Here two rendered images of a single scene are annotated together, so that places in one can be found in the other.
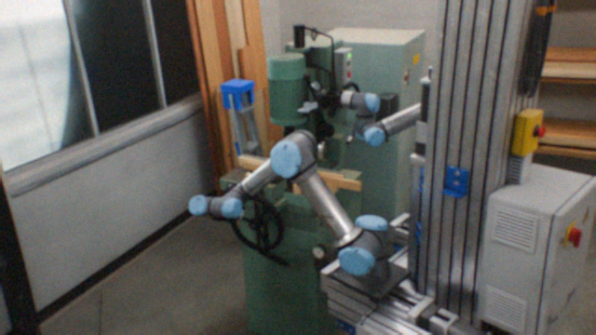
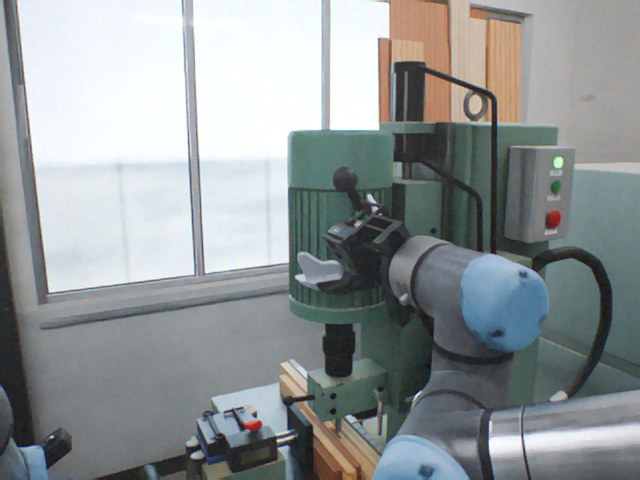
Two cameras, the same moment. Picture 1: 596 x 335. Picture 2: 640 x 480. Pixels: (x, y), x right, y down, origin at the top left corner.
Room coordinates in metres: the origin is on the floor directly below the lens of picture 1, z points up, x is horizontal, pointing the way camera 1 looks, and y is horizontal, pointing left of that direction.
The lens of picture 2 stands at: (1.76, -0.43, 1.50)
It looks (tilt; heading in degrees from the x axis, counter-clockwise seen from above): 12 degrees down; 34
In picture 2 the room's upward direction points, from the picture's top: straight up
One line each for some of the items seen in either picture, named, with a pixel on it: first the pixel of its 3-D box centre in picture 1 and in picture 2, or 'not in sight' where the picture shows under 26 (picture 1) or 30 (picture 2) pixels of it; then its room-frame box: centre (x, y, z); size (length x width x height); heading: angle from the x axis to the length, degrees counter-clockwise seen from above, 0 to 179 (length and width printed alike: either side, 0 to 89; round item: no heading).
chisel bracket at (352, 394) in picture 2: not in sight; (348, 392); (2.50, 0.03, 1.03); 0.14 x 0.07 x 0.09; 151
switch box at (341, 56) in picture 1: (343, 66); (539, 193); (2.69, -0.24, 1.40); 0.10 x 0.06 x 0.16; 151
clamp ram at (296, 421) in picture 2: not in sight; (284, 439); (2.41, 0.10, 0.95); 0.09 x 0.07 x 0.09; 61
